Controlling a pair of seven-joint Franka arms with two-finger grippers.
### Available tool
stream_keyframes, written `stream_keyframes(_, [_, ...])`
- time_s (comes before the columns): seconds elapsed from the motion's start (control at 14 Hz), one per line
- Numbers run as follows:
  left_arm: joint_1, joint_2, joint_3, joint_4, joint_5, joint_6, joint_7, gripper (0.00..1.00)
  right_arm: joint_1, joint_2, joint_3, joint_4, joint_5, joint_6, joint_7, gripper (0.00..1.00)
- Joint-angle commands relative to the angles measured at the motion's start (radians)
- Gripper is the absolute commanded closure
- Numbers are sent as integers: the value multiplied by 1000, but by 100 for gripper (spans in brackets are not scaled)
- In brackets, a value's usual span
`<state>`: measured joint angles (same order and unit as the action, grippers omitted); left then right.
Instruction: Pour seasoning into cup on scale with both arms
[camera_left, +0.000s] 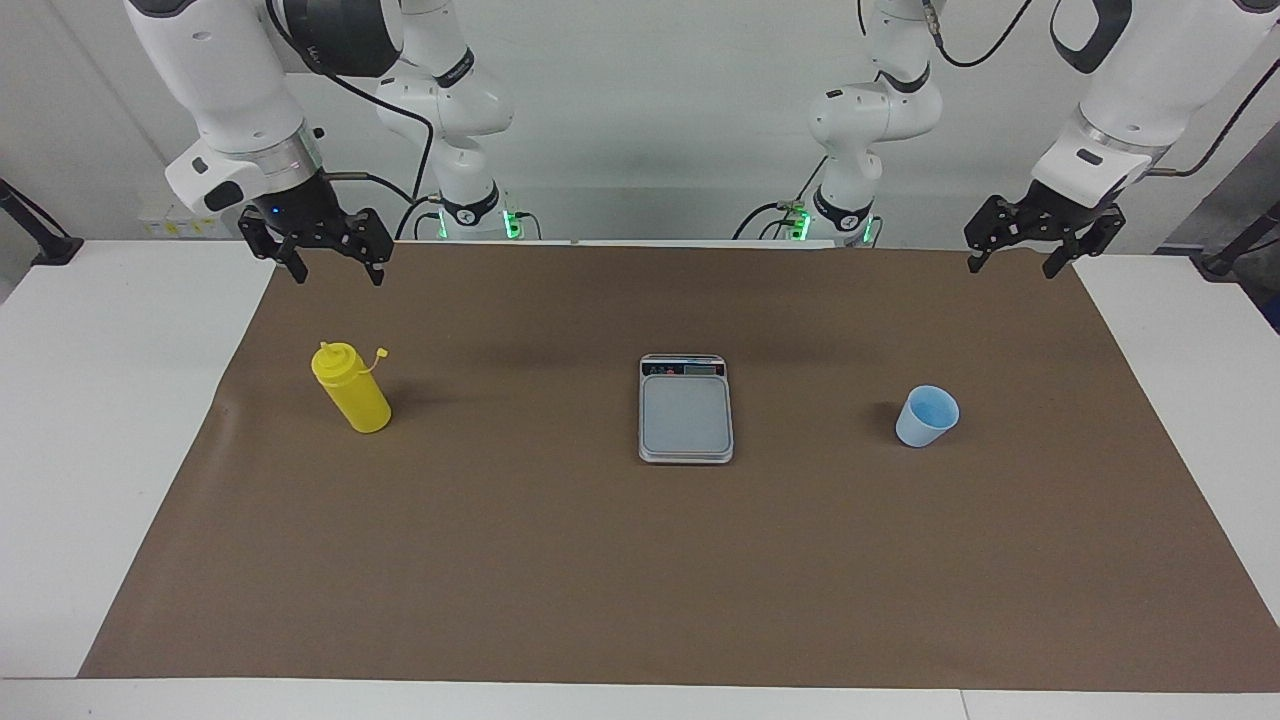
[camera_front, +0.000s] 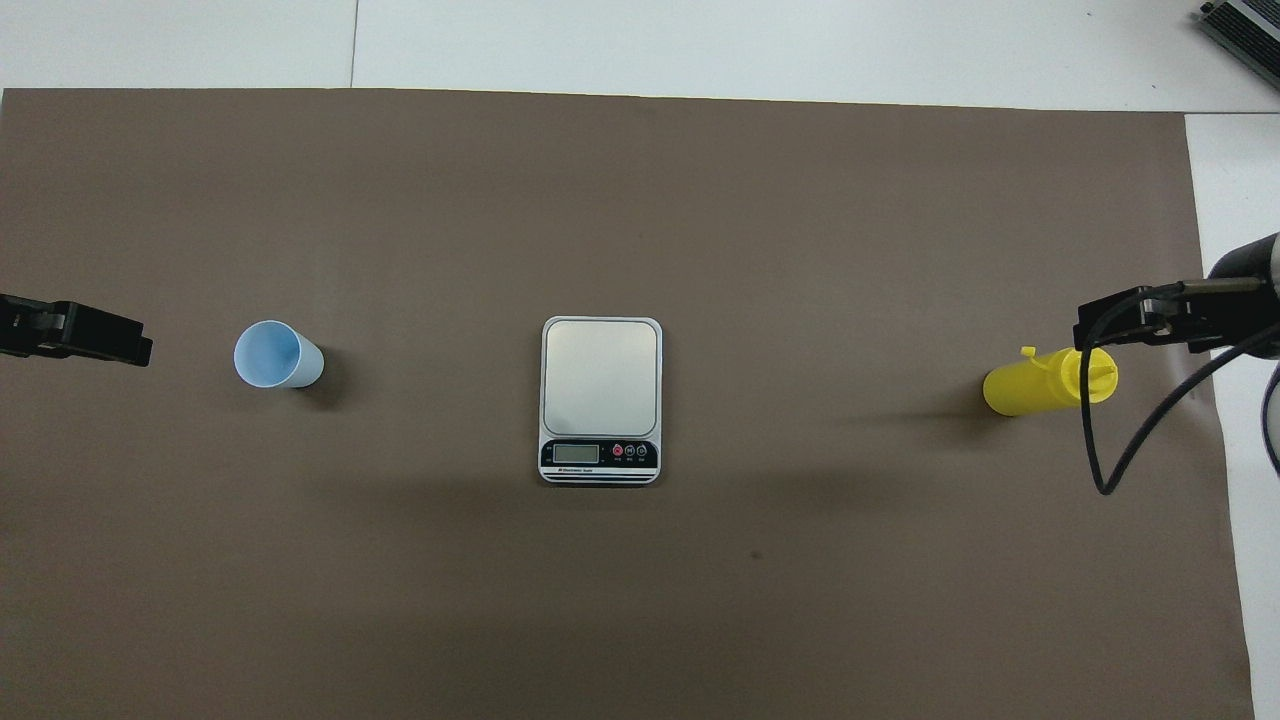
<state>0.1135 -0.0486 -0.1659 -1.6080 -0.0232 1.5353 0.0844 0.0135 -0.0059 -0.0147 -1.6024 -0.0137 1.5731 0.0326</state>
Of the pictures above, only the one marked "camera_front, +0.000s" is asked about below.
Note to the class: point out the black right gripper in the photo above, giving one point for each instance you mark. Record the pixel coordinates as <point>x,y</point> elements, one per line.
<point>1240,270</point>

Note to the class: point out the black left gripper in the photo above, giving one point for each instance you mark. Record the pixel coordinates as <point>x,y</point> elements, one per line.
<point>18,325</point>

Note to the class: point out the yellow squeeze bottle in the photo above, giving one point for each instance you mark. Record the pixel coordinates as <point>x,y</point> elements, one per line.
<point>1030,390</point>

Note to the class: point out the light blue paper cup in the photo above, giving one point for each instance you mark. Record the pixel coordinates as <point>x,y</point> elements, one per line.
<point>270,355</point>

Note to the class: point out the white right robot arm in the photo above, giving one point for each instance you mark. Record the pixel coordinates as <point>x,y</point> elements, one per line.
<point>1276,250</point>

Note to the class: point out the silver digital kitchen scale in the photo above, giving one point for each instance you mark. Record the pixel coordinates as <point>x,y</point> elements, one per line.
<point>600,380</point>

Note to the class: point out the grey ribbed metal device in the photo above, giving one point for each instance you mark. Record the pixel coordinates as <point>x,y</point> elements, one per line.
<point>1250,30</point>

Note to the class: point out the brown table mat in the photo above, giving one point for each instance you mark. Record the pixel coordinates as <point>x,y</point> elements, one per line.
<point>800,250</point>

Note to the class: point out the black right camera box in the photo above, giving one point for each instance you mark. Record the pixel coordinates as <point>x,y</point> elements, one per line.
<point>1200,315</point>

